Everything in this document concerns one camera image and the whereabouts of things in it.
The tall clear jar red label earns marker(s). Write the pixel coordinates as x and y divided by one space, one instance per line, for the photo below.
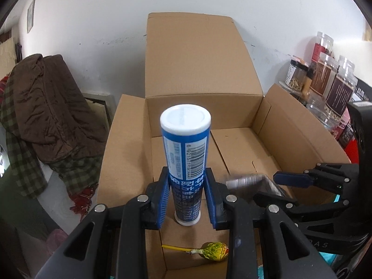
321 43

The red fringed cloth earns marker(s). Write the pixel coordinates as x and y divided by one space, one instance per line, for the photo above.
82 199

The white framed panel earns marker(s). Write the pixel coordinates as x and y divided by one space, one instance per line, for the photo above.
97 100

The black-lid jar of seeds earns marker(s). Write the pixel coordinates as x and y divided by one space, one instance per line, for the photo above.
296 75

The blue tube with white cap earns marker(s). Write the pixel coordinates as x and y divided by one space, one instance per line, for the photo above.
186 151

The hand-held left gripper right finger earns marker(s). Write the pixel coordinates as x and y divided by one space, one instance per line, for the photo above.
209 197

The wide clear jar clear lid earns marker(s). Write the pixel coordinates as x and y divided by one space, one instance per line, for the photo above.
290 88

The tall clear jar brown label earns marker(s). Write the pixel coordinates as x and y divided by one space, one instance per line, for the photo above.
321 77

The cardboard box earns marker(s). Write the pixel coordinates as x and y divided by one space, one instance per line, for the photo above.
197 64

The yellow-green wrapped lollipop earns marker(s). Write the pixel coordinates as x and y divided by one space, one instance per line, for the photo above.
215 251

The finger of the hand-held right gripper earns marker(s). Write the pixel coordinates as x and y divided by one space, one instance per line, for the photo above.
290 179
279 202

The small wall picture frame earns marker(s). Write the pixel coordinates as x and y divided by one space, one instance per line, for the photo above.
30 16

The tall clear jar dark label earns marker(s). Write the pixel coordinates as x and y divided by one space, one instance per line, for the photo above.
341 90

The silver foil snack packet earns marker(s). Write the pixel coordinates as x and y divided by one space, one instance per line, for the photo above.
247 180

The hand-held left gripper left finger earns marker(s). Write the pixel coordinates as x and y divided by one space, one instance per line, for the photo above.
163 197

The empty clear plastic jar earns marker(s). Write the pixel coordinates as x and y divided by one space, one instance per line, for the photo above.
321 110

